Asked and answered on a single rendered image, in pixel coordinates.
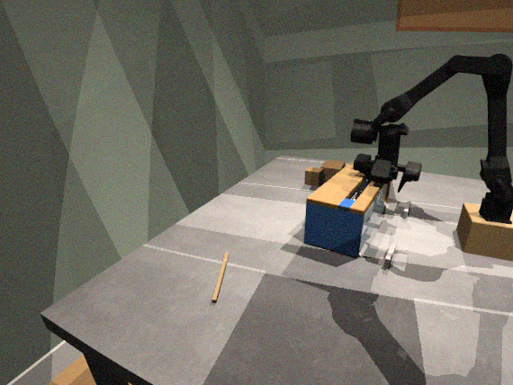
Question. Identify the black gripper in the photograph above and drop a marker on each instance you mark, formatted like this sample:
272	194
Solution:
411	171

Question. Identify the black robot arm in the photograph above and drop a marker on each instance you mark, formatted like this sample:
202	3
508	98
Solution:
497	206

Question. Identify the tan wooden stick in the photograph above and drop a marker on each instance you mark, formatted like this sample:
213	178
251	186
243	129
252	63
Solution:
219	282

